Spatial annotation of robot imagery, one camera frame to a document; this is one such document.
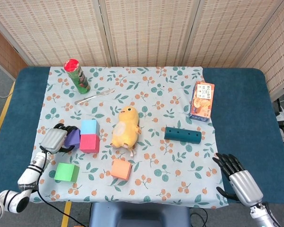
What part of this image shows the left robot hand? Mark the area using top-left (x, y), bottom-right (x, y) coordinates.
top-left (39, 122), bottom-right (81, 155)

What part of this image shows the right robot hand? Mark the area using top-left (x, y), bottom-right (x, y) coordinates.
top-left (212, 152), bottom-right (264, 209)

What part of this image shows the purple foam block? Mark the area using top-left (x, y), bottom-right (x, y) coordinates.
top-left (63, 128), bottom-right (81, 148)

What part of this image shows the green foam cube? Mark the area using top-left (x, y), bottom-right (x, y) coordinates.
top-left (54, 162), bottom-right (80, 183)

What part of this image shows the pink foam cube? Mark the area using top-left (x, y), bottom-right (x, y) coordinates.
top-left (79, 134), bottom-right (100, 154)

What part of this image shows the orange foam cube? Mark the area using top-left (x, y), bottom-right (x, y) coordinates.
top-left (110, 158), bottom-right (133, 182)

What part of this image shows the yellow plush duck toy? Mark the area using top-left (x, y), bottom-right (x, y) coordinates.
top-left (110, 105), bottom-right (142, 157)

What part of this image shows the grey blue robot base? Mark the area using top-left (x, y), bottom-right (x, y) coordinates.
top-left (89, 202), bottom-right (191, 227)

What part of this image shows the light blue foam cube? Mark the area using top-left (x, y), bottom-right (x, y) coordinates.
top-left (80, 119), bottom-right (101, 136)

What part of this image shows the silver table knife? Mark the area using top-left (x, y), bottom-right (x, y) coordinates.
top-left (74, 88), bottom-right (115, 105)

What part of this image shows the green chips can red lid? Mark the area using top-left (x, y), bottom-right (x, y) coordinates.
top-left (63, 58), bottom-right (91, 95)

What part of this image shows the teal cylinder with holes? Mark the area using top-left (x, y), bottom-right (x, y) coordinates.
top-left (164, 126), bottom-right (202, 144)

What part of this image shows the floral print tablecloth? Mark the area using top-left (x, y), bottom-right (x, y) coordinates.
top-left (22, 66), bottom-right (229, 209)

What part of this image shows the orange blue snack box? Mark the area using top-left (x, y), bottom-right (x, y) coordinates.
top-left (188, 81), bottom-right (215, 122)

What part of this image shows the beige woven folding screen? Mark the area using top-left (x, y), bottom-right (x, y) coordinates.
top-left (0, 0), bottom-right (284, 101)

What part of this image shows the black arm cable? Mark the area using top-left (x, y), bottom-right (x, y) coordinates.
top-left (35, 146), bottom-right (86, 227)

